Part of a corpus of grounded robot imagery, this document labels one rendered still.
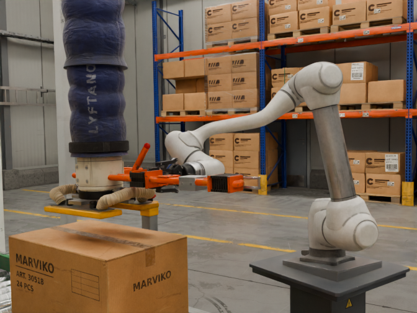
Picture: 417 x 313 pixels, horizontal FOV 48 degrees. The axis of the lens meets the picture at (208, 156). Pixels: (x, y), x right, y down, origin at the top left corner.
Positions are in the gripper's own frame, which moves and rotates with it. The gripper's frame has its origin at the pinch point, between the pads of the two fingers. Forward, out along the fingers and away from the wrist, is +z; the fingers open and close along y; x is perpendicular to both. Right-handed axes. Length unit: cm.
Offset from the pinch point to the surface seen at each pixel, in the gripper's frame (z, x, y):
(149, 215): -46, 46, 25
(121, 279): 14.4, -0.6, 32.1
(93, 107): 8.0, 19.8, -25.6
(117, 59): -0.9, 16.3, -43.4
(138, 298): 7.0, -0.6, 40.9
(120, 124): -1.4, 16.3, -19.3
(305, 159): -815, 334, 52
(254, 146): -686, 386, 19
